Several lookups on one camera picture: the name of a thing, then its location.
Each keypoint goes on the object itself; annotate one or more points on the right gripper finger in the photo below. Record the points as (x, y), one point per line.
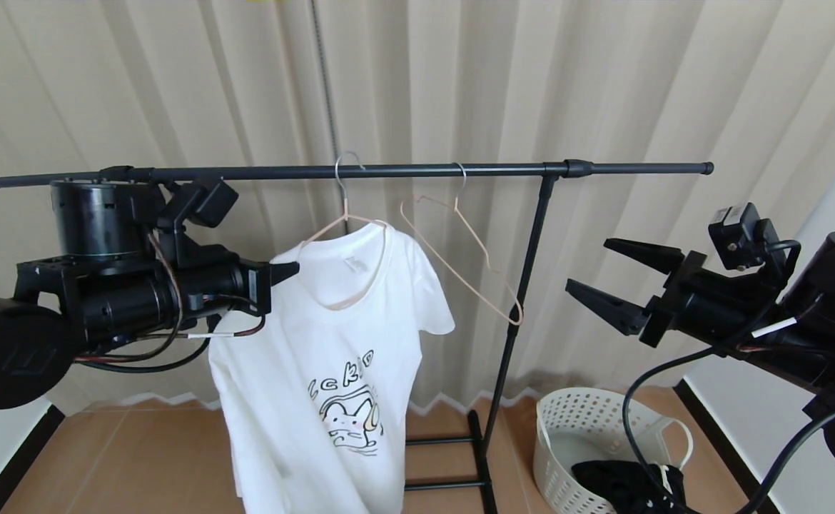
(653, 255)
(614, 307)

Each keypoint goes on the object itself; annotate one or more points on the black garment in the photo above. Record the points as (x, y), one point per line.
(624, 489)

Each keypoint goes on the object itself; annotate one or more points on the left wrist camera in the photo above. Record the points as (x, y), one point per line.
(210, 203)

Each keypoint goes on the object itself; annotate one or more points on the beige curtain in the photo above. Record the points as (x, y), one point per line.
(175, 86)

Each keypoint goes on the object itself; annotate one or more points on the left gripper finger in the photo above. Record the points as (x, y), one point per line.
(283, 270)

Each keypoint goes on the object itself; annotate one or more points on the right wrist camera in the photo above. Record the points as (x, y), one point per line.
(739, 235)

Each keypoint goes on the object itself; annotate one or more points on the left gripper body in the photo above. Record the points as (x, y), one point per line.
(175, 300)

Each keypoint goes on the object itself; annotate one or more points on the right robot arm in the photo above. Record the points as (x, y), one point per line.
(831, 314)

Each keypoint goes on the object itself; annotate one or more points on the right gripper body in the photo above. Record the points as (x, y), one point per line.
(717, 307)

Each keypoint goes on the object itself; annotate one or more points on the pink clothes hanger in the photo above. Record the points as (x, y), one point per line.
(346, 207)
(489, 258)

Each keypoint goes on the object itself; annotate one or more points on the black clothes rack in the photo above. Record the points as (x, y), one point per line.
(460, 170)

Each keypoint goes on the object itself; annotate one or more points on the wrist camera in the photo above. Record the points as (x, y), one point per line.
(210, 203)
(739, 235)

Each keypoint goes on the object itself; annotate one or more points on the white laundry basket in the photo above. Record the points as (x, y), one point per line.
(589, 421)

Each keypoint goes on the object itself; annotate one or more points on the white printed t-shirt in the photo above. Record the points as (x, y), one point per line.
(332, 321)

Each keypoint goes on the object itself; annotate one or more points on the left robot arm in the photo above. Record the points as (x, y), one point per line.
(3, 350)

